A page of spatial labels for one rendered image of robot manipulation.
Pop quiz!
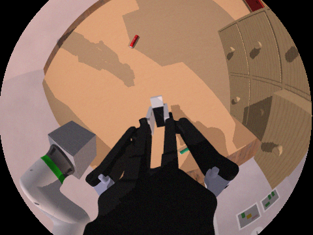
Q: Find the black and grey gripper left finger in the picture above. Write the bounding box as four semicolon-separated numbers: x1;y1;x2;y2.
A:
85;106;155;205

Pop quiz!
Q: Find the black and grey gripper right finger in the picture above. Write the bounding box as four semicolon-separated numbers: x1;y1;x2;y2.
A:
156;103;239;207

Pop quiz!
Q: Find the brown wooden drawer front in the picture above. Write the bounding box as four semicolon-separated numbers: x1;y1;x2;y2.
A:
254;89;312;190
248;79;282;139
220;24;250;74
238;12;282;82
268;10;310;95
230;75;250;125

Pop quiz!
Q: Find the small wooden chest of drawers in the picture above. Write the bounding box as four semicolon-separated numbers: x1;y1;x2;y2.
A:
218;6;311;142

